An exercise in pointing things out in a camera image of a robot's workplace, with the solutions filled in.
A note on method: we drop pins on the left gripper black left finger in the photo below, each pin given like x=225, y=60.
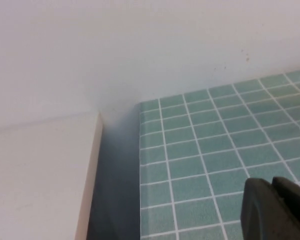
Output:
x=260, y=215

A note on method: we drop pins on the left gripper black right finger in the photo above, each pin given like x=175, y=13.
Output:
x=297, y=207

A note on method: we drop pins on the green tiled table mat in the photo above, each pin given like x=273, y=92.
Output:
x=215, y=150

